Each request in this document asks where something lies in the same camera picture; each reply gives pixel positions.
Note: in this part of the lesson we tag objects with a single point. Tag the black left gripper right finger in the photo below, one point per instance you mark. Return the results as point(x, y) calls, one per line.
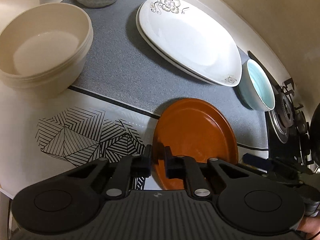
point(206, 179)

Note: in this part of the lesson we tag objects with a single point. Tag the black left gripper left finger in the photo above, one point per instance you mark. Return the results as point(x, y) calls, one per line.
point(104, 178)

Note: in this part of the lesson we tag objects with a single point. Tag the brown round plate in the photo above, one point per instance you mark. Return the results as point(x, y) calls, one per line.
point(194, 128)

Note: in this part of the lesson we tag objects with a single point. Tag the small white floral plate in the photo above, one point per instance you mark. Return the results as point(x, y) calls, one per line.
point(192, 39)

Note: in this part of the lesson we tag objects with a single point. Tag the person's right hand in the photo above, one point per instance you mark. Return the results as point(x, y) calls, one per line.
point(310, 226)

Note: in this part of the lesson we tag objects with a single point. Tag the black gas stove top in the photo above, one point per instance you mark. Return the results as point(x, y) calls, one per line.
point(291, 139)

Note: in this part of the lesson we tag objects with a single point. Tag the turquoise glazed ceramic bowl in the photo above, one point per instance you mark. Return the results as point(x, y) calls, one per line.
point(255, 87)

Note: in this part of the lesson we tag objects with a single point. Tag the grey patterned table mat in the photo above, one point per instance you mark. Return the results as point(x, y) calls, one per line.
point(113, 107)

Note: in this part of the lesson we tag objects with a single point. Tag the beige plastic bowl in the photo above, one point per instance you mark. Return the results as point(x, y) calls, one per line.
point(44, 49)

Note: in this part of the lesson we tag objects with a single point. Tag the gas burner with steel ring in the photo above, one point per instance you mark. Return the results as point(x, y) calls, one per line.
point(285, 115)

